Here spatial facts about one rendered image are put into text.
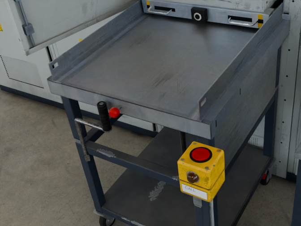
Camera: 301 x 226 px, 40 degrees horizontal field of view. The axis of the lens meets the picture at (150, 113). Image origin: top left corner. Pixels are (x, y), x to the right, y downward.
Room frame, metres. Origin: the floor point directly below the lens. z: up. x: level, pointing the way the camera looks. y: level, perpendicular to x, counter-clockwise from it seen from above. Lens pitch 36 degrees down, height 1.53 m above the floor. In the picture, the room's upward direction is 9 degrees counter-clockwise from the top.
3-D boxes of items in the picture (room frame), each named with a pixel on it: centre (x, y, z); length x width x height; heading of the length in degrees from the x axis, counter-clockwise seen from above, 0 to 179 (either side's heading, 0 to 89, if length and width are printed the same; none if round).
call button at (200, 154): (0.68, -0.10, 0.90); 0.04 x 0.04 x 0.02
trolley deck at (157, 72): (1.33, -0.12, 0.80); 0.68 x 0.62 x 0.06; 142
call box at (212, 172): (0.68, -0.10, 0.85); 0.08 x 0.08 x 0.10; 52
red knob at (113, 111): (1.04, 0.10, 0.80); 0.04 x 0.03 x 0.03; 142
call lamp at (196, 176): (0.64, -0.07, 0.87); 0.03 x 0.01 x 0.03; 52
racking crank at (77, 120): (1.12, 0.20, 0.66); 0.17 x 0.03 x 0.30; 51
